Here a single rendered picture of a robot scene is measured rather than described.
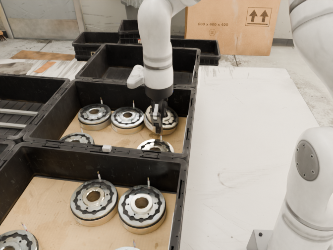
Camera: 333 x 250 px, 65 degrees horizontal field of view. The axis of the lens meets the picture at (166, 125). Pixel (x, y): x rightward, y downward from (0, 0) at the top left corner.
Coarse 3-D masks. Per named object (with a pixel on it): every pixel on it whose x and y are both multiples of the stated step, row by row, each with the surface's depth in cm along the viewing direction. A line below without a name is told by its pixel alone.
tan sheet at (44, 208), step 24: (24, 192) 62; (48, 192) 62; (72, 192) 62; (120, 192) 62; (24, 216) 58; (48, 216) 58; (72, 216) 58; (168, 216) 58; (48, 240) 53; (72, 240) 53; (96, 240) 53; (120, 240) 53; (144, 240) 53; (168, 240) 53
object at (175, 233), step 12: (24, 144) 61; (36, 144) 61; (48, 144) 61; (12, 156) 58; (108, 156) 58; (120, 156) 58; (132, 156) 58; (144, 156) 58; (156, 156) 58; (0, 168) 55; (180, 168) 55; (180, 180) 53; (180, 192) 52; (180, 204) 48; (180, 216) 47; (180, 228) 46
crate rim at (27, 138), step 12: (72, 84) 82; (108, 84) 83; (120, 84) 82; (60, 96) 77; (192, 96) 77; (48, 108) 72; (192, 108) 72; (192, 120) 68; (60, 144) 61; (72, 144) 61; (84, 144) 61; (96, 144) 61; (168, 156) 58; (180, 156) 58
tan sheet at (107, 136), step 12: (180, 120) 84; (72, 132) 79; (84, 132) 79; (96, 132) 79; (108, 132) 79; (144, 132) 79; (180, 132) 79; (108, 144) 75; (120, 144) 75; (132, 144) 75; (180, 144) 75
